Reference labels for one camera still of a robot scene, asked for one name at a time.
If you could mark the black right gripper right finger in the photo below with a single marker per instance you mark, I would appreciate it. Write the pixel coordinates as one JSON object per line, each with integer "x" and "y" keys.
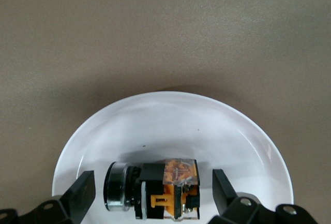
{"x": 232, "y": 208}

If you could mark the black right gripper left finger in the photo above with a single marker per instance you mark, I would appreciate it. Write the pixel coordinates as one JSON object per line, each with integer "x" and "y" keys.
{"x": 72, "y": 203}

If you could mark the white round plate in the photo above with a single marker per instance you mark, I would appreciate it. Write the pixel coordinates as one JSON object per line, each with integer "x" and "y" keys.
{"x": 168, "y": 125}

